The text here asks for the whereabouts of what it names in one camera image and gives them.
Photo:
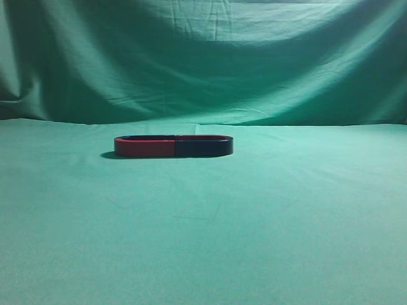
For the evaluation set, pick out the blue-fronted horseshoe magnet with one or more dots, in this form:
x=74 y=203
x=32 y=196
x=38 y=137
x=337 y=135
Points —
x=203 y=145

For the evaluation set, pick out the left red-fronted horseshoe magnet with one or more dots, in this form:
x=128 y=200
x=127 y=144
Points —
x=145 y=146

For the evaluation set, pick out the green cloth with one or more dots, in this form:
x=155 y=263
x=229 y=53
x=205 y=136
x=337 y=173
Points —
x=309 y=209

